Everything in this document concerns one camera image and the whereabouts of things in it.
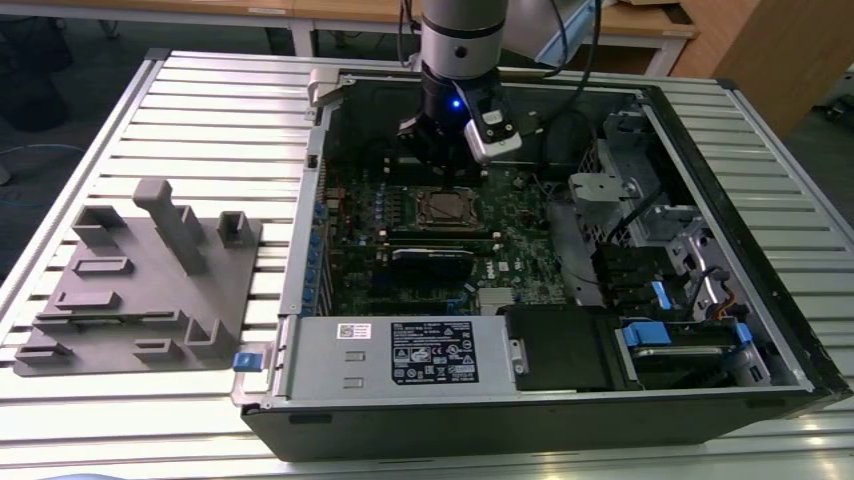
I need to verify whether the wooden desk white frame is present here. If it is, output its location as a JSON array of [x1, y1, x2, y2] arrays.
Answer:
[[599, 4, 701, 76], [0, 0, 422, 59]]

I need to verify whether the silver CPU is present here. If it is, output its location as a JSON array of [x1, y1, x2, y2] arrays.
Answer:
[[426, 194, 470, 222]]

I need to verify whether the blue plastic tab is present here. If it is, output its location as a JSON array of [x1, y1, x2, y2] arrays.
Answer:
[[647, 279, 674, 310]]

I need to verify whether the hard disk in blue carrier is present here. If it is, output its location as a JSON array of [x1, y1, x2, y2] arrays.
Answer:
[[616, 319, 759, 391]]

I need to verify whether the wooden cabinet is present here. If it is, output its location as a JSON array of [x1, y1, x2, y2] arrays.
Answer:
[[670, 0, 854, 137]]

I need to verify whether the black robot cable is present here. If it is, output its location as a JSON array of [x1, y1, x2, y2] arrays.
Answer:
[[530, 0, 602, 136], [539, 0, 570, 80]]

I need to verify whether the black PC case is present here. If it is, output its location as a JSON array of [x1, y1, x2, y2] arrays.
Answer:
[[230, 67, 854, 464]]

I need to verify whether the metal socket cover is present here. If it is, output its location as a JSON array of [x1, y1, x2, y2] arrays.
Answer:
[[414, 188, 487, 231]]

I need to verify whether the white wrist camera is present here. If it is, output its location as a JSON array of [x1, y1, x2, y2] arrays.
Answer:
[[462, 84, 524, 164]]

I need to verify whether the black drive cage cable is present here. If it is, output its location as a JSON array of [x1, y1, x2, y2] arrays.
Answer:
[[616, 182, 666, 241]]

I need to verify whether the black graphics card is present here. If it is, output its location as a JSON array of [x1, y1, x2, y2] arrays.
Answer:
[[390, 244, 476, 291]]

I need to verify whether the silver power supply unit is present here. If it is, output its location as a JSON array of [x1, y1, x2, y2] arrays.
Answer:
[[266, 315, 522, 401]]

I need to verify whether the green motherboard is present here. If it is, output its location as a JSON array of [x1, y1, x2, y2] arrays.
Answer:
[[319, 154, 582, 319]]

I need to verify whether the light grey metal bracket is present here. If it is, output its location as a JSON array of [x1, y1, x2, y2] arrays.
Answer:
[[567, 172, 659, 216]]

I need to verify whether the grey parts rack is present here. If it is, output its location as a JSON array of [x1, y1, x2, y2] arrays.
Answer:
[[11, 178, 266, 379]]

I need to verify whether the black looped case cable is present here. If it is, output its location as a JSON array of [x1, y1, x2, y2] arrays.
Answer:
[[536, 107, 599, 174]]

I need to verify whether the blue floor cable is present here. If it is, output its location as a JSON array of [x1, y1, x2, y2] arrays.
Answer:
[[0, 142, 92, 209]]

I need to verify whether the black RAM slot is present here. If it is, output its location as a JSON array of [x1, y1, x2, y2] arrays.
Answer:
[[386, 227, 495, 238], [392, 235, 500, 247]]

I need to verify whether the silver chipset heatsink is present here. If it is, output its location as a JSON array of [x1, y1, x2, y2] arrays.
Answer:
[[476, 287, 519, 307]]

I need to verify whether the silver metal drive cage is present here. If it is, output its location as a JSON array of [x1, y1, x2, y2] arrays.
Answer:
[[576, 112, 719, 321]]

